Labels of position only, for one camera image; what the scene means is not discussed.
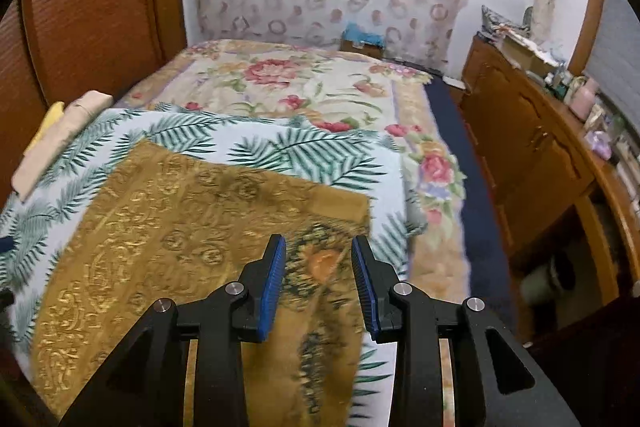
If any brown box with blue cloth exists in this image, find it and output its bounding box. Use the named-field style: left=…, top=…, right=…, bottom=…
left=341, top=23, right=386, bottom=58

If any grey round container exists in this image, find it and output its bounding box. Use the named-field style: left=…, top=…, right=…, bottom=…
left=520, top=254, right=588, bottom=303

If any navy bed sheet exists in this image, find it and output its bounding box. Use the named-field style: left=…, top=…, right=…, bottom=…
left=422, top=77, right=521, bottom=348

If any folded beige cloth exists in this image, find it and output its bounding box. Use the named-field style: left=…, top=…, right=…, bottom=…
left=11, top=91, right=113, bottom=200

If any wooden louvered wardrobe door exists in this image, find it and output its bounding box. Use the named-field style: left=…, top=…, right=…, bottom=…
left=0, top=0, right=188, bottom=202

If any cream floral blanket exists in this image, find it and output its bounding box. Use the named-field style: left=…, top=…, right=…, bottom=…
left=115, top=39, right=473, bottom=288

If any folded yellow cloth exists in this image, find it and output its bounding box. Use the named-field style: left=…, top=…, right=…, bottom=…
left=25, top=101, right=66, bottom=155

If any purple small item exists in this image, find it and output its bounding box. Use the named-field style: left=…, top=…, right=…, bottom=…
left=587, top=129, right=613, bottom=160

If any gold patterned brown garment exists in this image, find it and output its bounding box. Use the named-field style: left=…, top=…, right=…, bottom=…
left=30, top=139, right=373, bottom=427

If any cardboard box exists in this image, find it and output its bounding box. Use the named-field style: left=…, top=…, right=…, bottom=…
left=500, top=32, right=556, bottom=75

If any patterned bag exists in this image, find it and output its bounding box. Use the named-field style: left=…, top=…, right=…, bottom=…
left=481, top=4, right=526, bottom=38

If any wooden sideboard cabinet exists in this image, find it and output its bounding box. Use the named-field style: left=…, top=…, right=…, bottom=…
left=457, top=34, right=640, bottom=343

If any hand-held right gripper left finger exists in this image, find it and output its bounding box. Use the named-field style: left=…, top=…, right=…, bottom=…
left=59, top=234, right=287, bottom=427

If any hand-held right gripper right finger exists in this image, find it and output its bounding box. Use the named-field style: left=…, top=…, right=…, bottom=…
left=351, top=235, right=581, bottom=427

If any white palm-leaf blanket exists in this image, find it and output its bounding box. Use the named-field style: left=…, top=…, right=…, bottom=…
left=0, top=104, right=428, bottom=427

